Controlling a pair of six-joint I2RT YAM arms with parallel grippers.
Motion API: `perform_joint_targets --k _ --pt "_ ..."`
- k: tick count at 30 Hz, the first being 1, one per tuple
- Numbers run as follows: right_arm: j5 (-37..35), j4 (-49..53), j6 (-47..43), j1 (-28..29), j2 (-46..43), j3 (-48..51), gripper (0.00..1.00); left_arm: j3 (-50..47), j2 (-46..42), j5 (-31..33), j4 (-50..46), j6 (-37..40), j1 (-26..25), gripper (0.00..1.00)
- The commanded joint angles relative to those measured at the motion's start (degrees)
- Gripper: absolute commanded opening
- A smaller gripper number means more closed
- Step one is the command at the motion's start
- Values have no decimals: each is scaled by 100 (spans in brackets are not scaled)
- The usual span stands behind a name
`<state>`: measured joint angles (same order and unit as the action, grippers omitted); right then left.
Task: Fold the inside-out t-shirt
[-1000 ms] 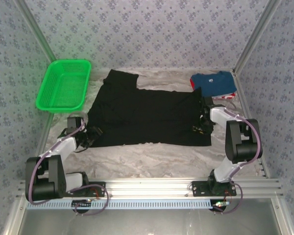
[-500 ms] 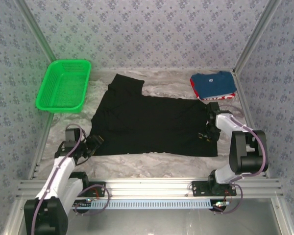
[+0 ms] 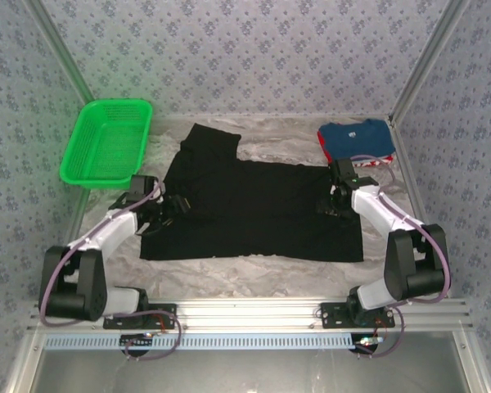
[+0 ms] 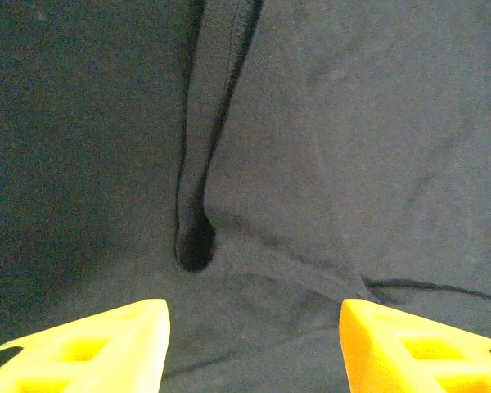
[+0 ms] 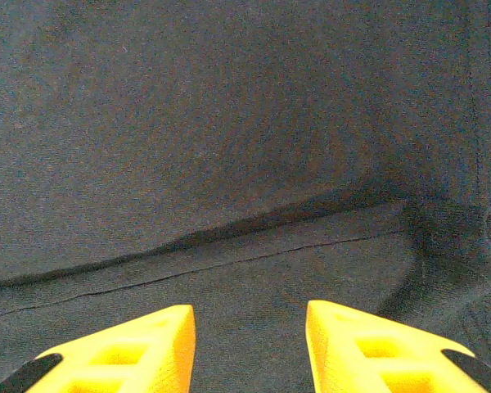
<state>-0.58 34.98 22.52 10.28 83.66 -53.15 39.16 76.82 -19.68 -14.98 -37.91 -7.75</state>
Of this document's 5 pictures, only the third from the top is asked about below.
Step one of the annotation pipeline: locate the green plastic basket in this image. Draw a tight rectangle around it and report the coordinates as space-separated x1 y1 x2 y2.
59 97 155 192

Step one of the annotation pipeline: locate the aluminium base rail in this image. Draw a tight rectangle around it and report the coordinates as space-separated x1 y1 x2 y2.
26 297 475 332

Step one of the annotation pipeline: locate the slotted white cable duct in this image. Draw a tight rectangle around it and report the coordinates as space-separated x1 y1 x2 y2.
44 332 357 351

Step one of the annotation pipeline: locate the small controller board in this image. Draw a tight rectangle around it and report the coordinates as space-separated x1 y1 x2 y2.
354 334 385 353
119 333 155 347

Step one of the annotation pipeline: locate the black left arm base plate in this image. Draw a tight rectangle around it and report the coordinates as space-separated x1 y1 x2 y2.
102 303 178 329

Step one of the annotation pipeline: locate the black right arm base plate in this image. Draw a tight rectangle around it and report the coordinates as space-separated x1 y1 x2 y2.
318 301 396 330

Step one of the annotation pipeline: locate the aluminium frame post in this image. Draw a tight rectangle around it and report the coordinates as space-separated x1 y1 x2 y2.
388 0 474 124
24 0 106 120

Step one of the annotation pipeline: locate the folded red t-shirt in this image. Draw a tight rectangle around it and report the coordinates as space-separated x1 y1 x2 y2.
317 121 395 169

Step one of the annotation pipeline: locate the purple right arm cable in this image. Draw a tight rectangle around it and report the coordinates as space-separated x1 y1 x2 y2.
349 153 452 359

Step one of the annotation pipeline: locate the grey metal panel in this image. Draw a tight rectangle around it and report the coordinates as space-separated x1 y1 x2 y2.
7 331 491 393

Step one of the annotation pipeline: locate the black t-shirt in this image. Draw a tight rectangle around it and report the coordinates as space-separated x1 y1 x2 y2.
138 122 365 264

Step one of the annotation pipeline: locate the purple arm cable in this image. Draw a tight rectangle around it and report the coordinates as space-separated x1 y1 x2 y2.
38 179 184 362
349 153 452 359

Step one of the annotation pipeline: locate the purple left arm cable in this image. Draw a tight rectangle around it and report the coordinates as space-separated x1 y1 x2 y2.
38 179 184 362

